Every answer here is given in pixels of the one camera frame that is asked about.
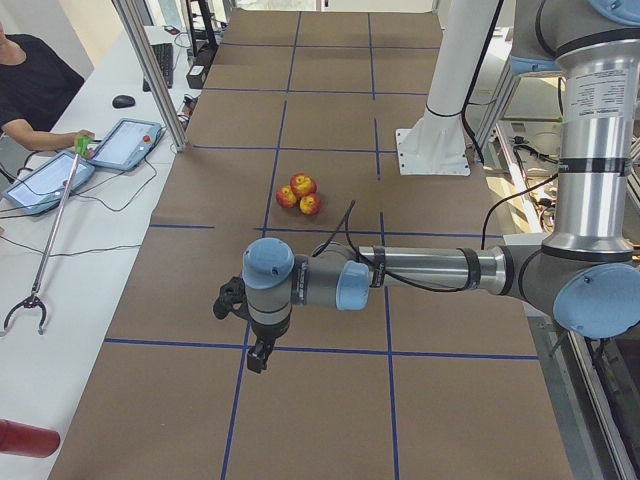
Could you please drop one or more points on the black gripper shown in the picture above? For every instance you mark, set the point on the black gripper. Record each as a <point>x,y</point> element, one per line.
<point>268,333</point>

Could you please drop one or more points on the red yellow apple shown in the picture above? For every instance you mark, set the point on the red yellow apple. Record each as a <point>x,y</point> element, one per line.
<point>310,204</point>
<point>285,197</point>
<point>302,184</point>

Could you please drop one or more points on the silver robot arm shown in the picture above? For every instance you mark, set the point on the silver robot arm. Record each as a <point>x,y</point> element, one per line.
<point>580,275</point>

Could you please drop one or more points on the crossing blue tape strip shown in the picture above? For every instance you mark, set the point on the crossing blue tape strip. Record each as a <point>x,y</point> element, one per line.
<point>245,345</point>

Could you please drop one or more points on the red yellow apple top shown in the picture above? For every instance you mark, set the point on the red yellow apple top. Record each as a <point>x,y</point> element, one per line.
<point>310,204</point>

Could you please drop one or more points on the brown paper table cover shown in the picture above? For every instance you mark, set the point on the brown paper table cover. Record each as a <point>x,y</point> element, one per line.
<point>294,126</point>

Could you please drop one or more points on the blue teach pendant far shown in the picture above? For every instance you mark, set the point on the blue teach pendant far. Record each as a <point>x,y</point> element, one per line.
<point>126,144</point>

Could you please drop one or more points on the blue teach pendant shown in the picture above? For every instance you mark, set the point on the blue teach pendant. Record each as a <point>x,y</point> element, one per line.
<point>42,189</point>
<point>126,144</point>

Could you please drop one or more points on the red cylinder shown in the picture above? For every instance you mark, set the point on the red cylinder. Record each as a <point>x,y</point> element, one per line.
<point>27,440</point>

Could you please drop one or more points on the blue teach pendant near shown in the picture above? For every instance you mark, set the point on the blue teach pendant near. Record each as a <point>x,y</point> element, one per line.
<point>42,189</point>

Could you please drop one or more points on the black computer mouse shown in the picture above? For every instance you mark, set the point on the black computer mouse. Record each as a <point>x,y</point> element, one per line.
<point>123,101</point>

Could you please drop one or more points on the black keyboard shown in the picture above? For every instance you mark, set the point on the black keyboard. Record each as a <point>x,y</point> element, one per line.
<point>164,55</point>

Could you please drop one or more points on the person in black shirt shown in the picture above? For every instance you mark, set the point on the person in black shirt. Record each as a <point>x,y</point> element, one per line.
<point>37,86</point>

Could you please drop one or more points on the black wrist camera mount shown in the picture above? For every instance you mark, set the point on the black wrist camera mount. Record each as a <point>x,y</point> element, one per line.
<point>232,299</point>

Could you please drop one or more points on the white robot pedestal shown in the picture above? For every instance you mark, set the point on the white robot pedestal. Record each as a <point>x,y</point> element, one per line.
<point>435,145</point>

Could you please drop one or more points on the aluminium frame post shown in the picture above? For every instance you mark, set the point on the aluminium frame post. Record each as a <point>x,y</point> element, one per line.
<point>135,30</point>

